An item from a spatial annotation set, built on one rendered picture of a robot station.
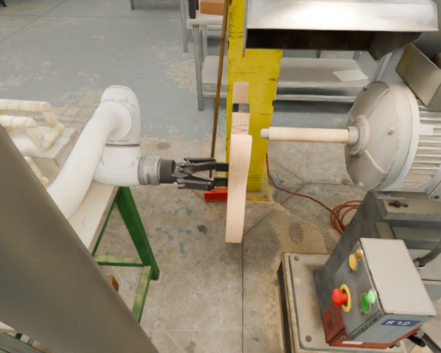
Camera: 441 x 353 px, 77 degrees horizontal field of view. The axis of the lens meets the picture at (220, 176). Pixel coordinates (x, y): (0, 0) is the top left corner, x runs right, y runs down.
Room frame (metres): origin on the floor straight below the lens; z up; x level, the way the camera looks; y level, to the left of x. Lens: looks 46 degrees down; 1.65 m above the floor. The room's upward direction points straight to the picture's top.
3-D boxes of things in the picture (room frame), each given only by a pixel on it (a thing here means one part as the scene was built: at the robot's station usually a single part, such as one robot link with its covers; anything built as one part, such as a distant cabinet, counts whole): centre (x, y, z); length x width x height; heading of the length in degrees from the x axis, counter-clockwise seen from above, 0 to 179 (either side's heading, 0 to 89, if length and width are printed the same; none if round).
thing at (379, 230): (0.33, -0.42, 1.02); 0.19 x 0.04 x 0.04; 177
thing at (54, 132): (0.69, 0.52, 1.12); 0.11 x 0.03 x 0.03; 174
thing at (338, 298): (0.25, -0.29, 0.98); 0.04 x 0.04 x 0.04; 87
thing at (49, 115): (0.73, 0.53, 1.15); 0.03 x 0.03 x 0.09
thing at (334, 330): (0.34, -0.58, 0.49); 0.25 x 0.12 x 0.37; 87
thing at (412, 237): (0.39, -0.51, 1.02); 0.13 x 0.04 x 0.04; 87
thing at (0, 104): (0.74, 0.61, 1.20); 0.20 x 0.03 x 0.03; 83
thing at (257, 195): (1.54, -0.18, 0.02); 0.40 x 0.40 x 0.02; 87
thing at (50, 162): (0.69, 0.62, 1.02); 0.27 x 0.15 x 0.17; 84
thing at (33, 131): (0.65, 0.54, 1.15); 0.03 x 0.03 x 0.09
